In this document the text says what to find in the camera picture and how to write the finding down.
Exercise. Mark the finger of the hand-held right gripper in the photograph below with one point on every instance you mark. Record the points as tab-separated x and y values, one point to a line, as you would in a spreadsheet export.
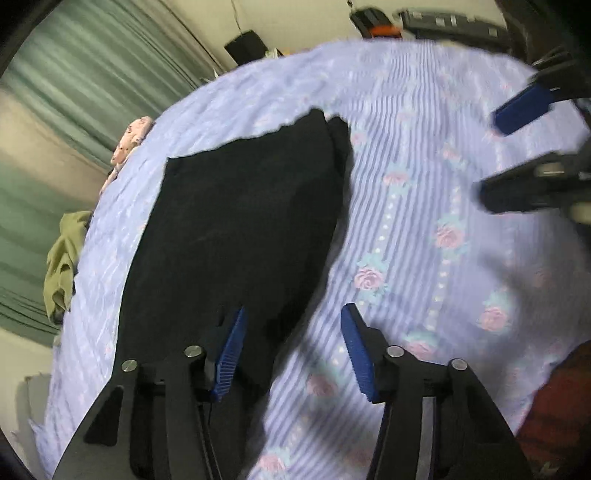
526	108
512	191

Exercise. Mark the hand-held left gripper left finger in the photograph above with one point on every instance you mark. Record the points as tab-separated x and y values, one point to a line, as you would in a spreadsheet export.
226	360

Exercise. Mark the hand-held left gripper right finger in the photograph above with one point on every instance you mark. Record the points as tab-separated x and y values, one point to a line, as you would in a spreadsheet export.
360	355

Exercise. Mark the black pants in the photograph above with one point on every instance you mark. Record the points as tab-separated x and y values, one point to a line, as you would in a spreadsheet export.
240	221

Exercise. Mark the purple floral striped bed sheet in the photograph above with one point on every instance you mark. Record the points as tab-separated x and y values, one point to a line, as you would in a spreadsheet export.
415	138

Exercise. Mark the black and orange backpack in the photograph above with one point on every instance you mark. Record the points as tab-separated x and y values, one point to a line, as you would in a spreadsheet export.
374	23

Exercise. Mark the olive green cloth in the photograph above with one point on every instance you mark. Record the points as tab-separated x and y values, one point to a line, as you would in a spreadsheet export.
64	263

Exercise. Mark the red cloth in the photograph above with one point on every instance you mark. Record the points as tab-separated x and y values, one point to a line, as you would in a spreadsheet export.
563	406

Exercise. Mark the pink spotted cloth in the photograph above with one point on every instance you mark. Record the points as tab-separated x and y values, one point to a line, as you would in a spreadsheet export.
131	138

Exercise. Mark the black floor speaker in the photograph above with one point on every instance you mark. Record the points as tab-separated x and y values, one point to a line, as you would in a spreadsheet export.
247	46

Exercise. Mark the beige sheer curtain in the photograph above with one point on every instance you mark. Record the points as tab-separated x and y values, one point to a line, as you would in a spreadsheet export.
41	134

